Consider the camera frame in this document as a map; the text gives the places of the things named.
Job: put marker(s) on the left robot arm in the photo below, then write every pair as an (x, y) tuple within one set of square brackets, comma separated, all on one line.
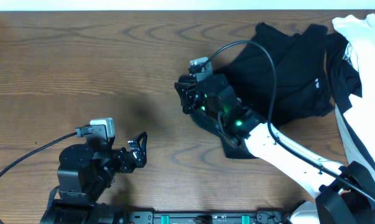
[(85, 172)]

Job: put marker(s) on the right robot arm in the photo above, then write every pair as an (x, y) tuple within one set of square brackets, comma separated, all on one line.
[(342, 194)]

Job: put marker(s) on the black garment in pile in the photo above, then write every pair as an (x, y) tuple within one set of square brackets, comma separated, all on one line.
[(343, 78)]

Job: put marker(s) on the white garment pile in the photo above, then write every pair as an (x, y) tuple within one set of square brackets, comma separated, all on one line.
[(357, 125)]

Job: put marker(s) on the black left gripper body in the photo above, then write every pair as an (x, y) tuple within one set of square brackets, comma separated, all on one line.
[(130, 156)]

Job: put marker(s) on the black logo t-shirt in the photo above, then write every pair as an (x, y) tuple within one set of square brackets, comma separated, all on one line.
[(291, 63)]

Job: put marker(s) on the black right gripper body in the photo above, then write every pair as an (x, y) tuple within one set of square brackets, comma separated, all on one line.
[(194, 101)]

